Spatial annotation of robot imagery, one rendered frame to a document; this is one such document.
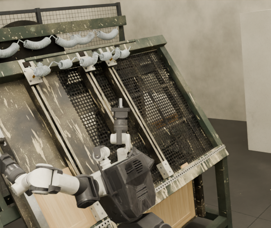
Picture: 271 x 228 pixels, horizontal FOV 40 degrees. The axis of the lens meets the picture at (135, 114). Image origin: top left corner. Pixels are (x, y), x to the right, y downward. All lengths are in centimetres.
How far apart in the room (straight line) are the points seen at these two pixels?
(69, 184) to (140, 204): 40
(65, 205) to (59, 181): 70
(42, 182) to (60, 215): 71
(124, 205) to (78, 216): 56
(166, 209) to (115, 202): 139
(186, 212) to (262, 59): 275
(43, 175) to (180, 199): 195
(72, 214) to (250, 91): 386
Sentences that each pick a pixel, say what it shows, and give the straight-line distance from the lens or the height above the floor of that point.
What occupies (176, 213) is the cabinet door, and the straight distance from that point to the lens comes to 344.
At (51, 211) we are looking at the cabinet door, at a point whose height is 106.
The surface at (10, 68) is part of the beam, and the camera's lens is 258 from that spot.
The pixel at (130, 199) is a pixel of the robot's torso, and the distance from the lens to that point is 191.
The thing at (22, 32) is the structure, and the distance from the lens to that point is 321.
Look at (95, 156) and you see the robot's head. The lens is 203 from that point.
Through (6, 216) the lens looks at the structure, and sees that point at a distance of 233.
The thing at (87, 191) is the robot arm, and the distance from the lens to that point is 190.
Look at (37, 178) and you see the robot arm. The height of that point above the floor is 149.
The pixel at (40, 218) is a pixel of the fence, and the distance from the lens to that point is 231.
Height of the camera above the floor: 208
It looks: 13 degrees down
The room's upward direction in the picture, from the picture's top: 8 degrees counter-clockwise
